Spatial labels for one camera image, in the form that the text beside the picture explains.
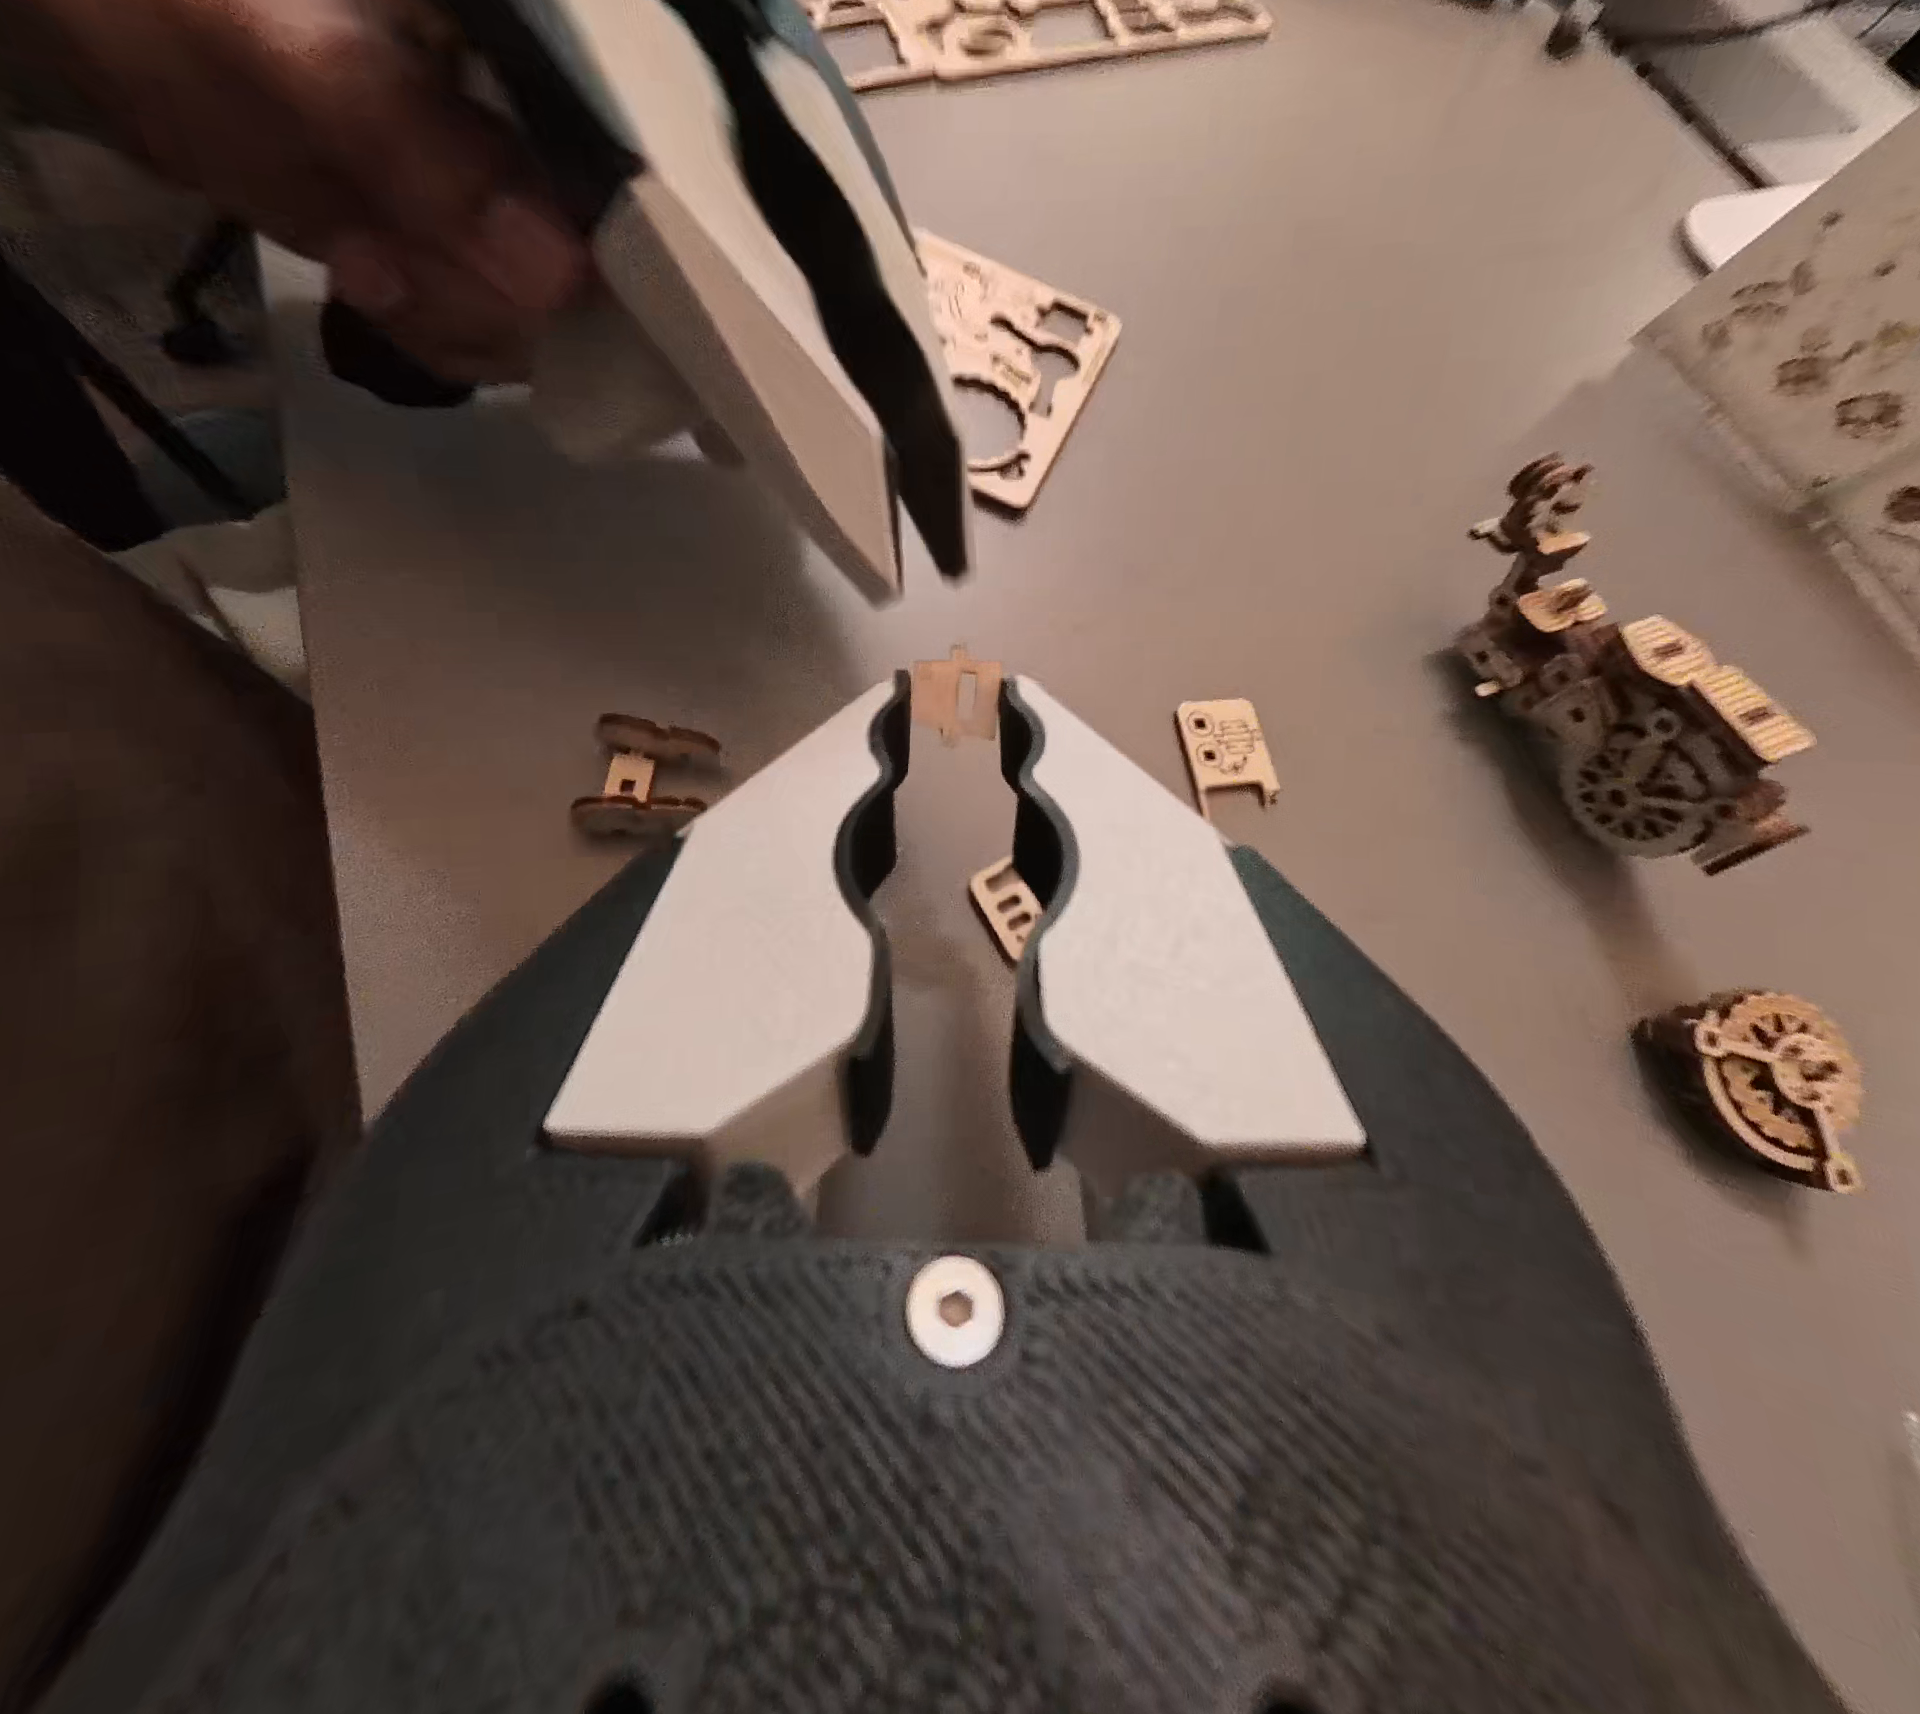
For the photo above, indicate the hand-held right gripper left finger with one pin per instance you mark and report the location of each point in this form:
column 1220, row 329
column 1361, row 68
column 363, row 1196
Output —
column 721, row 965

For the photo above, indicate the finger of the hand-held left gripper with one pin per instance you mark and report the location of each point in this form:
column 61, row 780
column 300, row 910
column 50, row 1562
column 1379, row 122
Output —
column 721, row 304
column 855, row 155

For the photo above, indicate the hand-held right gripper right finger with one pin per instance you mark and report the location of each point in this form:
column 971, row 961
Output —
column 1184, row 979

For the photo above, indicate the small wooden puzzle piece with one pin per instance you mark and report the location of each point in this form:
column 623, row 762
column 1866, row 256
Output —
column 953, row 695

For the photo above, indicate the grey desk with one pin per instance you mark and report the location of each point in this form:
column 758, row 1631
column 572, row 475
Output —
column 1320, row 394

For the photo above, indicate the person's left hand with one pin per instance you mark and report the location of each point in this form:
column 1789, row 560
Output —
column 330, row 124

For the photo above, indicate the flat slotted wooden piece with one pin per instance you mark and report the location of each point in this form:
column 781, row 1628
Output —
column 1005, row 912

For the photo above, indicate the wooden double wheel piece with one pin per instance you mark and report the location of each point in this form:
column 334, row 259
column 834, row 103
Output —
column 644, row 777

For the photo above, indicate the flat notched wooden piece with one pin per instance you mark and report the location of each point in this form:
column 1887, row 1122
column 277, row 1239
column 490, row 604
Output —
column 1226, row 755

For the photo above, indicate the wooden puzzle sheet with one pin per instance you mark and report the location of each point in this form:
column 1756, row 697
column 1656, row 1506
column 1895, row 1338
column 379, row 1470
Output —
column 1034, row 4

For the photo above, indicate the wooden puzzle sheet gear holes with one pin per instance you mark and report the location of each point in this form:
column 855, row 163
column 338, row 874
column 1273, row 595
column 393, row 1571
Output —
column 1034, row 378

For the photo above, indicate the wooden model vehicle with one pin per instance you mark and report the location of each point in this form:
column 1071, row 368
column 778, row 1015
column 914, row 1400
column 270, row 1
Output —
column 1635, row 724

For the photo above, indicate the person's brown clothing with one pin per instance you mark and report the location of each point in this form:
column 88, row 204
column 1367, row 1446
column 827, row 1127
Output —
column 150, row 995

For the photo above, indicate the small wooden gear assembly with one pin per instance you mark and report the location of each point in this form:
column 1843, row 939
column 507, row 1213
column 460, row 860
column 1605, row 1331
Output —
column 1754, row 1069

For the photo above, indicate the printed instruction sheet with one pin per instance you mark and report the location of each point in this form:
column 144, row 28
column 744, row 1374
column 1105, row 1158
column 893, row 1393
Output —
column 1814, row 365

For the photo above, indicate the white rounded object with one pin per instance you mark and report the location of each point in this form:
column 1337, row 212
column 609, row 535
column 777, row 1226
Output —
column 1749, row 226

